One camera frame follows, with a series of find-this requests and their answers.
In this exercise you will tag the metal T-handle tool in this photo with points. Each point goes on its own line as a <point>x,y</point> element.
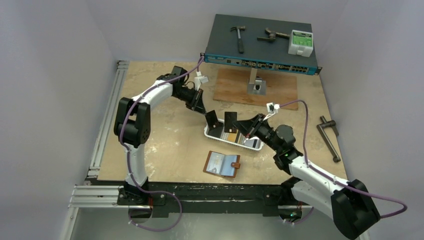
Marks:
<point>321,129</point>

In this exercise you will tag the aluminium frame rail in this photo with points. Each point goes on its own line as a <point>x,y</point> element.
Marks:
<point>122,67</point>

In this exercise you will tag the white plastic basket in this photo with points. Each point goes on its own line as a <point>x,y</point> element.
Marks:
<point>218,134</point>

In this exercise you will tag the white green electrical module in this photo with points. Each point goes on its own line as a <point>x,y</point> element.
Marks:
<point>301,43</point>

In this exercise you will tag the brown leather card holder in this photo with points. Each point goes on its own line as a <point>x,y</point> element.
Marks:
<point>222,165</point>

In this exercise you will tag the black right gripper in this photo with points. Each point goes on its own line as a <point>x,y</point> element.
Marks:
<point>251,126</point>

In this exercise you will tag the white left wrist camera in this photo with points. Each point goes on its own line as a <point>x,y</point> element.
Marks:
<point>199,80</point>

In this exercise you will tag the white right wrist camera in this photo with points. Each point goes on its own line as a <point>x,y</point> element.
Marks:
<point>272,109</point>

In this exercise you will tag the gold striped credit card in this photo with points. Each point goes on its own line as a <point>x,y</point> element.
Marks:
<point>234,137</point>

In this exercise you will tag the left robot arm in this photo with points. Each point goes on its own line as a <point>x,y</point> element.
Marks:
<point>133,122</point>

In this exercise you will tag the plywood base board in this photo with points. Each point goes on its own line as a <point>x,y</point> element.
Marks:
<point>236,90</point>

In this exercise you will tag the silver metal stand bracket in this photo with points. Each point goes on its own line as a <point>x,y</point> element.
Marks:
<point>256,85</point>

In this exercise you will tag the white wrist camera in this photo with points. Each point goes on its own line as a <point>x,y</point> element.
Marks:
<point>272,109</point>
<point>199,80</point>

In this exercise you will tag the blue network switch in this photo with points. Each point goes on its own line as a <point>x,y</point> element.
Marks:
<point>255,43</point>

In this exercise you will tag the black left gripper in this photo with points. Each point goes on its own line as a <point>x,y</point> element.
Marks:
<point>196,103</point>

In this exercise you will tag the small hammer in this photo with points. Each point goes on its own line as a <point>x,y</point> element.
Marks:
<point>240,44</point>

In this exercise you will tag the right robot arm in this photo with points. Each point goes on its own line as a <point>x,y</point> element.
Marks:
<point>347,203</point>

